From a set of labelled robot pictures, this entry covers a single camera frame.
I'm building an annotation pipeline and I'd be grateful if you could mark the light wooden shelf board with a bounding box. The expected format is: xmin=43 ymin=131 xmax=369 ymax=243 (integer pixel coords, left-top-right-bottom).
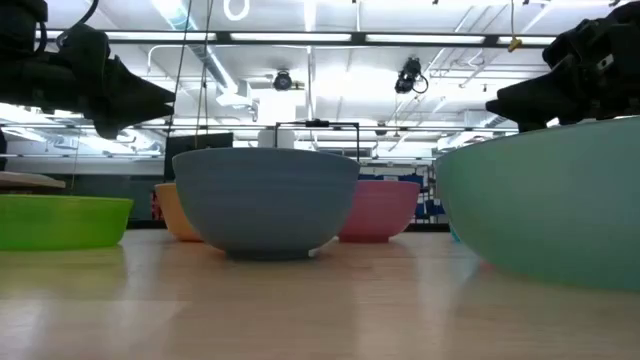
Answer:
xmin=0 ymin=171 xmax=67 ymax=191

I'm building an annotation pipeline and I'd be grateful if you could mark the thin black hanging cable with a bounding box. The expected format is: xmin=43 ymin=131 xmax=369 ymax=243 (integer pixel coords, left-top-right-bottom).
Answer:
xmin=163 ymin=0 xmax=194 ymax=151
xmin=193 ymin=0 xmax=215 ymax=149

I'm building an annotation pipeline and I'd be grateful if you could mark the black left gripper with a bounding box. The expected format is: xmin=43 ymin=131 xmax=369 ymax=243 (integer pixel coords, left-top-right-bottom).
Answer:
xmin=0 ymin=23 xmax=177 ymax=141

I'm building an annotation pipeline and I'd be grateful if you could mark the lime green plastic bowl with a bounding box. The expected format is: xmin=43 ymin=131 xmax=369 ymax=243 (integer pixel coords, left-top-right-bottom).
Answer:
xmin=0 ymin=193 xmax=135 ymax=252

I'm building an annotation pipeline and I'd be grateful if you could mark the black overhead frame bar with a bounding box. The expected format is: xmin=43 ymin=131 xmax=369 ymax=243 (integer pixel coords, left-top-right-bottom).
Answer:
xmin=34 ymin=29 xmax=559 ymax=47

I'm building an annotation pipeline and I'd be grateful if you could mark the large mint green bowl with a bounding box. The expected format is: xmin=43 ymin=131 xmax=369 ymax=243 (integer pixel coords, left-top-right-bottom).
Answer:
xmin=433 ymin=115 xmax=640 ymax=292

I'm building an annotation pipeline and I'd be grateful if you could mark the grey-blue plastic bowl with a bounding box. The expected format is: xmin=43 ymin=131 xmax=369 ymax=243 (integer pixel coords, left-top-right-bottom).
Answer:
xmin=171 ymin=146 xmax=361 ymax=261

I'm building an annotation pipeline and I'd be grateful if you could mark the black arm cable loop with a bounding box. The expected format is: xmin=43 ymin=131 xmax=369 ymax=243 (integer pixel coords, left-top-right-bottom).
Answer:
xmin=53 ymin=0 xmax=100 ymax=50

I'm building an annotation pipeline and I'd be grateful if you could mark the orange plastic bowl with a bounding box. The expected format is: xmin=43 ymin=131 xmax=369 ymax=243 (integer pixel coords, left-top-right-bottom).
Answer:
xmin=153 ymin=182 xmax=204 ymax=244

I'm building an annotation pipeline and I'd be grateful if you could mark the black ceiling camera with cable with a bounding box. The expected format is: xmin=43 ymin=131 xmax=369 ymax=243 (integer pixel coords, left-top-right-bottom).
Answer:
xmin=393 ymin=56 xmax=430 ymax=96

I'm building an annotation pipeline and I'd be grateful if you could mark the black monitor screen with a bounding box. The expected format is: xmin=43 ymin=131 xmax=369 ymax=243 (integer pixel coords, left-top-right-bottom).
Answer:
xmin=163 ymin=131 xmax=235 ymax=182

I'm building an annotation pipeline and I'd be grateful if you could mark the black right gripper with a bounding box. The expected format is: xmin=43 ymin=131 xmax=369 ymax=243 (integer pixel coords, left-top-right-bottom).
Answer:
xmin=484 ymin=16 xmax=640 ymax=134

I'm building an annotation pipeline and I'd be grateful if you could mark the small pink plastic bowl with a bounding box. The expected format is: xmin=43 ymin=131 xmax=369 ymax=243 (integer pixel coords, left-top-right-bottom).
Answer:
xmin=338 ymin=179 xmax=422 ymax=245

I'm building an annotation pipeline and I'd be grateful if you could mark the black ceiling-hung camera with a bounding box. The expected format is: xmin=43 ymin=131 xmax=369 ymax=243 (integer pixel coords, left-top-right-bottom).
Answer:
xmin=272 ymin=69 xmax=294 ymax=93

